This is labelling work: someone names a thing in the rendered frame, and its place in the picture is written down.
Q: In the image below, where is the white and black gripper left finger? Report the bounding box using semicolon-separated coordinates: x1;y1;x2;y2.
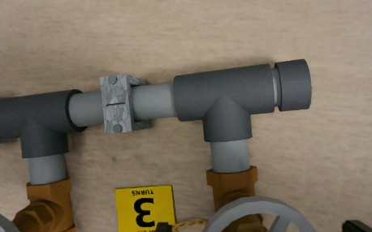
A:
155;222;172;232

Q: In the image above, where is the yellow numbered tag with chain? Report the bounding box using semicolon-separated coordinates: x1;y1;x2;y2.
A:
115;184;208;232

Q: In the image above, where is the grey pipe manifold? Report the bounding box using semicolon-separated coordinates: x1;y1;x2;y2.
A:
0;58;317;232

